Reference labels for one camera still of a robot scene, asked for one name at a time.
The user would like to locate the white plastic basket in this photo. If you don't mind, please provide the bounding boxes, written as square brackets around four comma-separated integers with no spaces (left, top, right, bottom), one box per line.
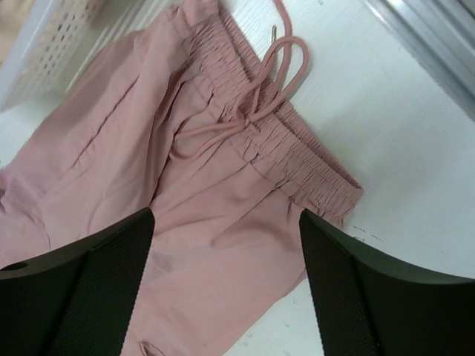
[1,0,170,111]

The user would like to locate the aluminium rail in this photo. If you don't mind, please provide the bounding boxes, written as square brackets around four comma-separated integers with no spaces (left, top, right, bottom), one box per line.
[365,0,474,119]

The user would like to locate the beige trousers in basket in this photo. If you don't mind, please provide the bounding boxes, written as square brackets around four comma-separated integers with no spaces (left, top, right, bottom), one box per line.
[1,1,50,65]

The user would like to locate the pink trousers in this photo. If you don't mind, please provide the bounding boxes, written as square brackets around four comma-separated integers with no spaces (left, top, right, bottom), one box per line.
[1,1,363,355]

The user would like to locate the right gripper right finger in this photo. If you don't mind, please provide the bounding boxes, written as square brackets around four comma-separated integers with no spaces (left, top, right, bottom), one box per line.
[299,211,474,355]

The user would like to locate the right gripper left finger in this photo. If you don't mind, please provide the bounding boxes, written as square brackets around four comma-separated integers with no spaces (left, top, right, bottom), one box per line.
[1,208,154,355]

